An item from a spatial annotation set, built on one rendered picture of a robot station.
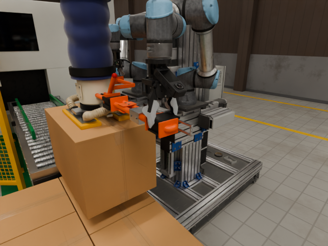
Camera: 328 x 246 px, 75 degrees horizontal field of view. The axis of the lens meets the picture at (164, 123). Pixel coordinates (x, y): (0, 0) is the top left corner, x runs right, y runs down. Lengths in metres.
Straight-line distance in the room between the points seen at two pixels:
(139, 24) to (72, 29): 0.42
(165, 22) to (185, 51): 0.95
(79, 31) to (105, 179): 0.68
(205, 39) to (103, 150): 0.73
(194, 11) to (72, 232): 1.19
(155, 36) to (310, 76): 6.13
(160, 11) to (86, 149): 0.61
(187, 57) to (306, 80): 5.29
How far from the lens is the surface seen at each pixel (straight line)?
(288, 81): 6.78
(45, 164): 1.92
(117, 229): 1.21
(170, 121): 0.66
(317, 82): 6.60
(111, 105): 0.94
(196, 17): 1.09
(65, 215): 1.36
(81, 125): 1.06
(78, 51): 1.10
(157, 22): 0.64
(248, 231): 2.04
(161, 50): 0.64
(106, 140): 0.98
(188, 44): 1.59
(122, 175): 1.11
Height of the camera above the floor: 1.41
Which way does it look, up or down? 20 degrees down
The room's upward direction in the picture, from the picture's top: straight up
